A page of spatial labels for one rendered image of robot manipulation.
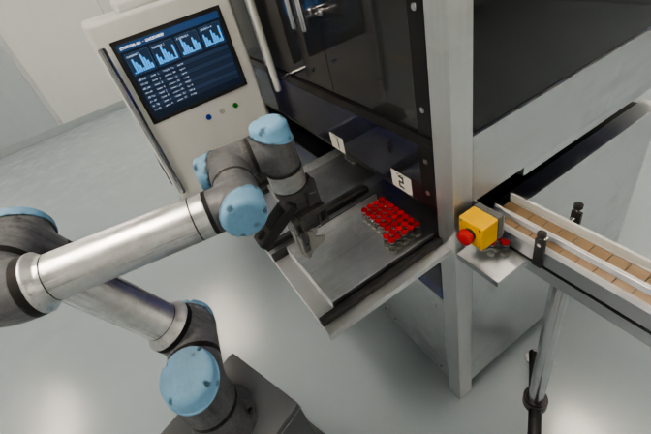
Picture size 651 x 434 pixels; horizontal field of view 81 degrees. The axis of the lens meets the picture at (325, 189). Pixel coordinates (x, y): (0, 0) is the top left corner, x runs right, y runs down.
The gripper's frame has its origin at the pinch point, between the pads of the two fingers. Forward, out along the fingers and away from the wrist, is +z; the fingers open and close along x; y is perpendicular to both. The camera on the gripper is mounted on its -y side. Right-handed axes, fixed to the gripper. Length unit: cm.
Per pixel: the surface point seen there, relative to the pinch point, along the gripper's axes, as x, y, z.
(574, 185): -12, 89, 26
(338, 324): -9.5, -0.8, 16.8
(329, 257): 10.3, 9.3, 16.5
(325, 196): 35.4, 23.7, 16.5
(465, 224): -16.5, 35.2, 3.0
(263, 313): 82, -12, 105
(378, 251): 2.2, 20.9, 16.5
